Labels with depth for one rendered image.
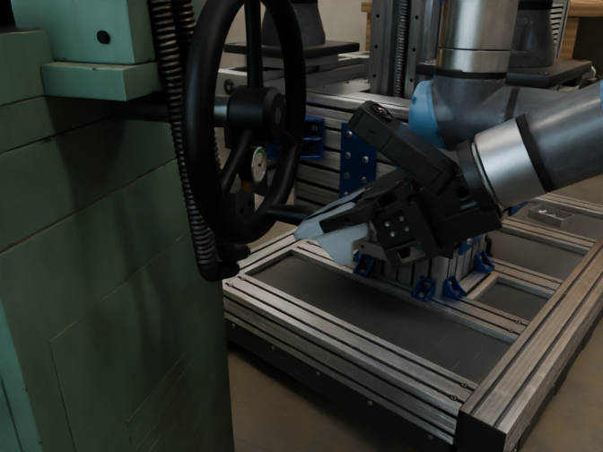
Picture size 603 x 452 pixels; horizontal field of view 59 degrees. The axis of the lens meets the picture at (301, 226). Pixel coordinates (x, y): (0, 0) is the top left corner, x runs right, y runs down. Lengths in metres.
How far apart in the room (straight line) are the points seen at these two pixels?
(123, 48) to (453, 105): 0.34
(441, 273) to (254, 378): 0.55
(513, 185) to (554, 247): 1.30
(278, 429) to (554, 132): 1.00
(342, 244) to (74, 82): 0.31
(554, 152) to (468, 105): 0.14
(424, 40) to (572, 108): 0.68
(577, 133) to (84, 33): 0.45
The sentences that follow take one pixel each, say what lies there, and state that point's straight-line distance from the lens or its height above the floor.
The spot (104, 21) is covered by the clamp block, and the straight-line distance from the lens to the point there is 0.55.
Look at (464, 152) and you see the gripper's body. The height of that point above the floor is 0.80.
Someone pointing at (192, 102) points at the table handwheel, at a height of 0.85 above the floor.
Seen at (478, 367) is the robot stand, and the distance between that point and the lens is 1.21.
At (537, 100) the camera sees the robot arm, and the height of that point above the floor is 0.83.
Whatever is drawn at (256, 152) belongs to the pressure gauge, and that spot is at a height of 0.69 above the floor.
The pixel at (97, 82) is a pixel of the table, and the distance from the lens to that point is 0.54.
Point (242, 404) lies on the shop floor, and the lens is 1.38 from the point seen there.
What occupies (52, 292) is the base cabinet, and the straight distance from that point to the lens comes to 0.63.
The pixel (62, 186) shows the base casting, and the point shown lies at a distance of 0.61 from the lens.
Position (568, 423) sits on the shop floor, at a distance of 1.47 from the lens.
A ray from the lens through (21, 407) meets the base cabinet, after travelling 0.66.
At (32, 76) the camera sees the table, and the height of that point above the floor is 0.86.
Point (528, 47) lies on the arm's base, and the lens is 0.96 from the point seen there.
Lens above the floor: 0.94
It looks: 25 degrees down
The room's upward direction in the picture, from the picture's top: straight up
